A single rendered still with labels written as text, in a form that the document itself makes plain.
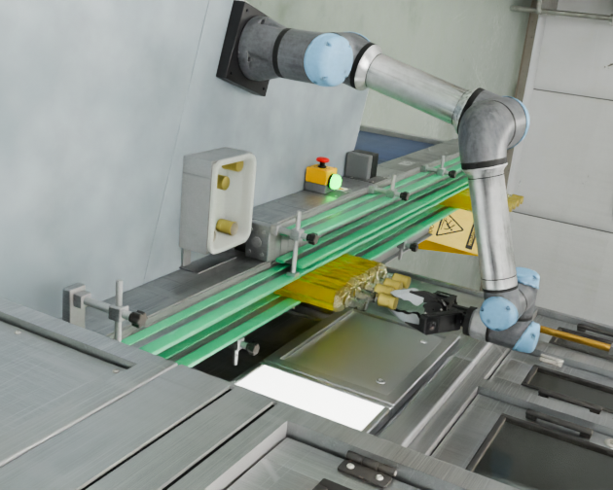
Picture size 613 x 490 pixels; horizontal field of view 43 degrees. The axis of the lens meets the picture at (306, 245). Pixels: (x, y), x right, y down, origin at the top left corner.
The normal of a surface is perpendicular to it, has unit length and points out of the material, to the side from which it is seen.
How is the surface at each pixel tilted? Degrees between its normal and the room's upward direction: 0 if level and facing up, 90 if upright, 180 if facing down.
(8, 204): 0
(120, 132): 0
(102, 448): 90
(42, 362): 90
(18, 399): 90
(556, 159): 90
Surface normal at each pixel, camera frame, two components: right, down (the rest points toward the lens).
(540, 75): -0.47, 0.22
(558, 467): 0.10, -0.95
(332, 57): 0.77, 0.28
